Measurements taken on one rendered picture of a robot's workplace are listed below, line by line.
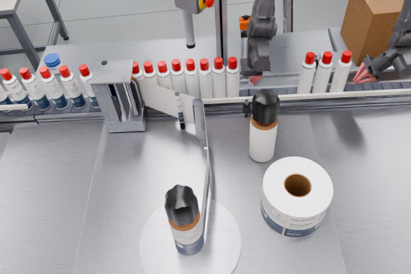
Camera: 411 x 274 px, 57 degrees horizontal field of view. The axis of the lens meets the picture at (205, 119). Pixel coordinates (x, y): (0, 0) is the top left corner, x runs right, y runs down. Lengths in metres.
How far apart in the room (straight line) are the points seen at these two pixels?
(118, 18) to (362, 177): 2.76
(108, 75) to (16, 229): 0.61
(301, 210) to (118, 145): 0.71
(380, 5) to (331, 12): 1.95
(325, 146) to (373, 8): 0.57
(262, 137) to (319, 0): 2.65
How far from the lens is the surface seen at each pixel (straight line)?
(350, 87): 1.64
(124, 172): 1.37
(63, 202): 1.45
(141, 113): 1.44
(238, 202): 1.26
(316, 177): 1.17
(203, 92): 1.47
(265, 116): 1.14
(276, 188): 1.13
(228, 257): 1.18
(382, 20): 1.66
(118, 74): 1.31
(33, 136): 1.68
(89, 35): 3.54
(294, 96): 1.51
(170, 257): 1.19
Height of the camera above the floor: 2.00
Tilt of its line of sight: 50 degrees down
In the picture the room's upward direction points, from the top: 5 degrees counter-clockwise
